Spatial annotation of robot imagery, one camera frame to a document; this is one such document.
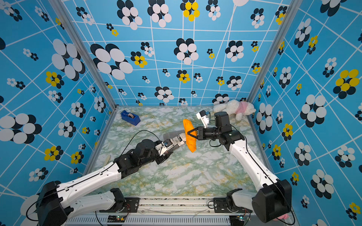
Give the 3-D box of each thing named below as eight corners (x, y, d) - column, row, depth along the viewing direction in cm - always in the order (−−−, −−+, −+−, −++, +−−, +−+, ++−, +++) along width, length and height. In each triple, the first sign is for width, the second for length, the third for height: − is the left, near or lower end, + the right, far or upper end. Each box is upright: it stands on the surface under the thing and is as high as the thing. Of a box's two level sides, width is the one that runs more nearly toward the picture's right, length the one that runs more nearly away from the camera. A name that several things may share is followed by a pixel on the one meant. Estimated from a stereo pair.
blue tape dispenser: (122, 120, 114) (118, 114, 108) (126, 115, 117) (123, 109, 111) (136, 126, 110) (133, 120, 104) (140, 121, 113) (138, 115, 107)
